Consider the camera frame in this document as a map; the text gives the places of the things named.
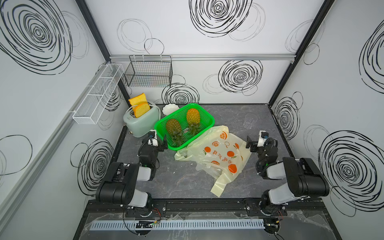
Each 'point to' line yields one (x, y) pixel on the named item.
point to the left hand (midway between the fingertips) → (156, 135)
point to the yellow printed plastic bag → (217, 151)
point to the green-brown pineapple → (175, 138)
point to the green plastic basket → (182, 128)
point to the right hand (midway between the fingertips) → (257, 136)
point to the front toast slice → (140, 109)
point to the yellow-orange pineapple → (193, 118)
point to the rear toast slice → (136, 101)
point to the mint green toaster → (142, 126)
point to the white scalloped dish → (169, 108)
